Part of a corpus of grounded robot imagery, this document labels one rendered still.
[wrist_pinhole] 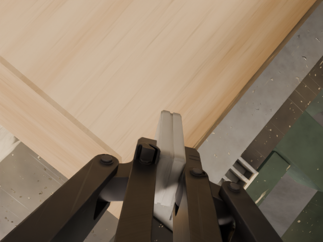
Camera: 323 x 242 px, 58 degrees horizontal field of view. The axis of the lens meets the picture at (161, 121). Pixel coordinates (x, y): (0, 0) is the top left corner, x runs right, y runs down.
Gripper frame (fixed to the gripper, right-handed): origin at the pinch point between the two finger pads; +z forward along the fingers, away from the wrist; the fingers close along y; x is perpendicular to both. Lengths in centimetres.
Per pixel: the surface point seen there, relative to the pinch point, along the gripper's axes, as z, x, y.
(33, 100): 17.2, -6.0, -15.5
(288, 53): 23.0, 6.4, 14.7
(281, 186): 172, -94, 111
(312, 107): 58, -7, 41
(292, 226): 23.2, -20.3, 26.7
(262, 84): 20.9, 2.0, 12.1
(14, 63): 18.7, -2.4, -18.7
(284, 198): 174, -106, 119
